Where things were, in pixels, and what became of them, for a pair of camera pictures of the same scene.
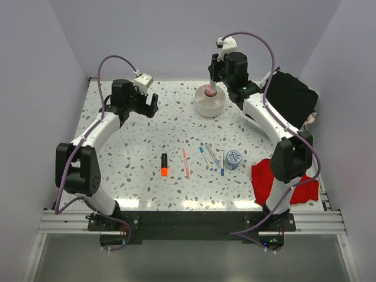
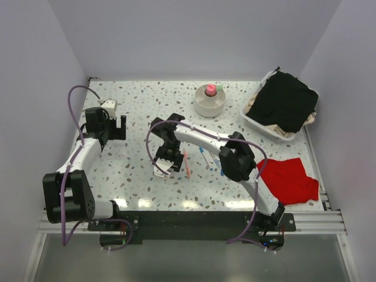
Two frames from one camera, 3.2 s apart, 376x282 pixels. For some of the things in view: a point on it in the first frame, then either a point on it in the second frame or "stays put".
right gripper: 214,65 to 177,162
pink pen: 185,163 stays put
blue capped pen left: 202,151 stays put
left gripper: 148,110 to 118,133
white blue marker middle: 216,161 stays put
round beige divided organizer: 210,104 stays put
